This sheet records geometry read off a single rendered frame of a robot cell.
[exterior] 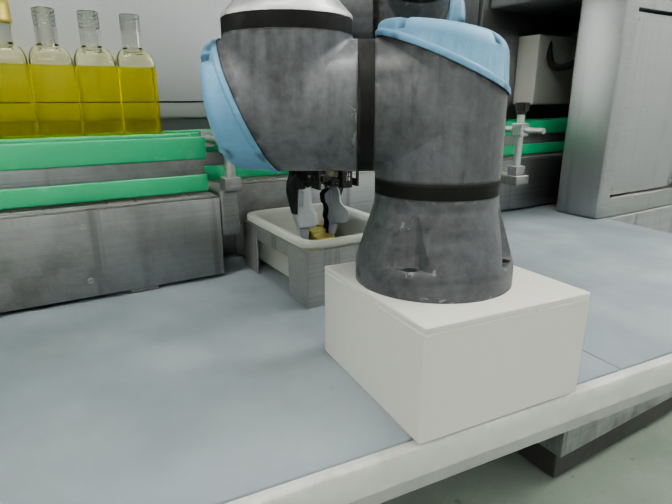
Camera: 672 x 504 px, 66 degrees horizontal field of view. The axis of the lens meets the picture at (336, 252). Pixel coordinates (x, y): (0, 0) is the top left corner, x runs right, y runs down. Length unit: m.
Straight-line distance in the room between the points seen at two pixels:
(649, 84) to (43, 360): 1.30
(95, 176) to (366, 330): 0.45
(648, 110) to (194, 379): 1.20
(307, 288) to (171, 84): 0.53
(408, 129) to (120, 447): 0.35
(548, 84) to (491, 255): 1.18
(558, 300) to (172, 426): 0.35
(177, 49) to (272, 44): 0.63
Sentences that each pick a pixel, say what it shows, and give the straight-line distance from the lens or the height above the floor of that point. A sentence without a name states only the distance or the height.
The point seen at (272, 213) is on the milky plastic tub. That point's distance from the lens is 0.87.
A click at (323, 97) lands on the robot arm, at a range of 0.43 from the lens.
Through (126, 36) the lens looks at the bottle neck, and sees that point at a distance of 0.91.
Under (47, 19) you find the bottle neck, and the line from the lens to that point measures 0.89.
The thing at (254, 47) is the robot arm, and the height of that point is 1.06.
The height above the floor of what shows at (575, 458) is 0.03.
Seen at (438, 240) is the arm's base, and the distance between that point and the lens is 0.44.
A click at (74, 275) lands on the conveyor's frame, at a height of 0.79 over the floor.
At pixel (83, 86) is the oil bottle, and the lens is 0.88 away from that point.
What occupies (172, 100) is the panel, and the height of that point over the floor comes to 1.01.
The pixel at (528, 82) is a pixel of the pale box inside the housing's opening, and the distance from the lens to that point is 1.58.
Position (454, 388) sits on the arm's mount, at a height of 0.79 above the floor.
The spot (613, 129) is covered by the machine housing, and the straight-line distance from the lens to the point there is 1.31.
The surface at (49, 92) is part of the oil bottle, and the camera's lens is 0.87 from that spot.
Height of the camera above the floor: 1.02
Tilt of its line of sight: 17 degrees down
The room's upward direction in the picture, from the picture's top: straight up
